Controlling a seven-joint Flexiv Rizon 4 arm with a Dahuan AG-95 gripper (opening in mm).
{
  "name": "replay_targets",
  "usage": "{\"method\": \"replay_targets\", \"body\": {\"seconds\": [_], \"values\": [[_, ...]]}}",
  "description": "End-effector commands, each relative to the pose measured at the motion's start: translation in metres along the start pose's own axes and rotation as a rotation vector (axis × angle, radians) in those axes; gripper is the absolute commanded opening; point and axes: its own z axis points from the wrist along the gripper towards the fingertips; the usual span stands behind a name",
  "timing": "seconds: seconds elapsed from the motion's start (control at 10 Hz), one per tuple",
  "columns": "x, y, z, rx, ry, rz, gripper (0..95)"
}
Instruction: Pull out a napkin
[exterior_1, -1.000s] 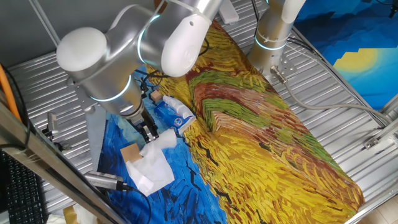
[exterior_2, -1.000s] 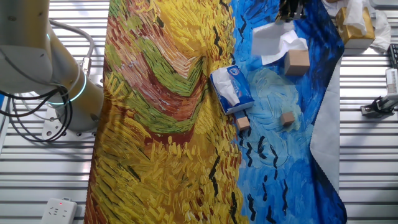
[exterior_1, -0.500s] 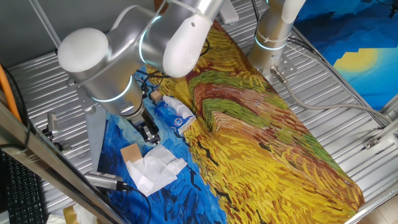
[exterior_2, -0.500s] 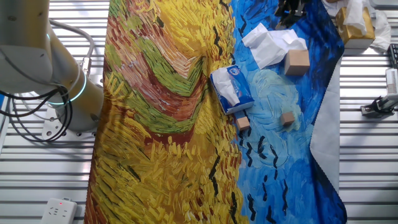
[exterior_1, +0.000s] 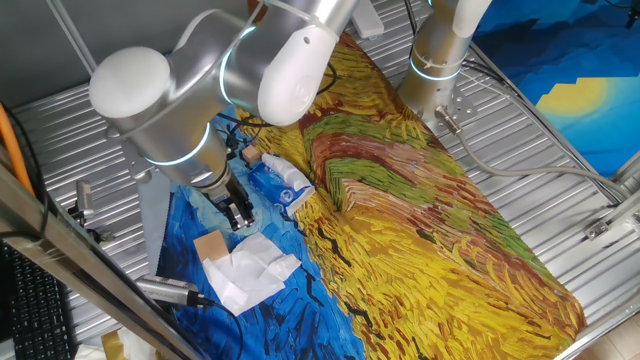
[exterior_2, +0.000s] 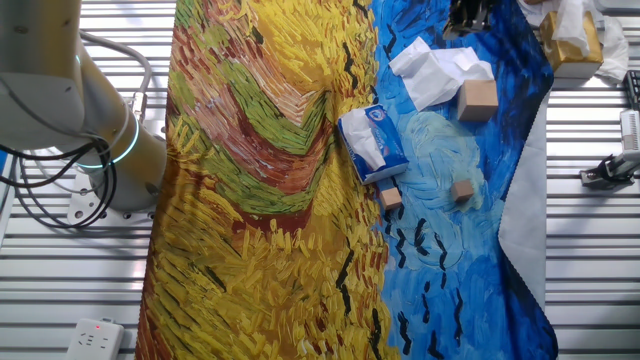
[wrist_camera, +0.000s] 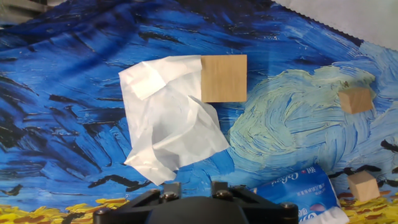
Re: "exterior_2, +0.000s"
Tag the blue tissue pack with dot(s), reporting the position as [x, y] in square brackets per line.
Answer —
[391, 146]

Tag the white napkin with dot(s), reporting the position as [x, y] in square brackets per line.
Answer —
[435, 95]
[415, 57]
[362, 137]

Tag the white ribbed device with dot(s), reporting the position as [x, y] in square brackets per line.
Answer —
[631, 130]

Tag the white power strip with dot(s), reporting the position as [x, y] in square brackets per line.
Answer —
[94, 341]

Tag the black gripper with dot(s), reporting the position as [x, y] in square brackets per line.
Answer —
[472, 7]

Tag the black keyboard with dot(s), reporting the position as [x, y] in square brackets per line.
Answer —
[634, 90]

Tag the small wooden cube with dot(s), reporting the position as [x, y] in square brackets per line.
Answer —
[462, 191]
[390, 198]

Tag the large wooden block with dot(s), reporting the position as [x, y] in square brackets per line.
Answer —
[477, 102]

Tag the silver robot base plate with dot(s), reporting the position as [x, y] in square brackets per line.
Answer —
[82, 210]

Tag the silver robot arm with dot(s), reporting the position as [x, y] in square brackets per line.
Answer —
[50, 100]

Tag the white plastic bag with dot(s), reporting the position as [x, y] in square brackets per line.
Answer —
[615, 50]

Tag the white crumpled tissue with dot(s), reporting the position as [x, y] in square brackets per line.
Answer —
[572, 25]

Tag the painted wheat field tablecloth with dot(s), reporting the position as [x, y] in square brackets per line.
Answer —
[250, 250]

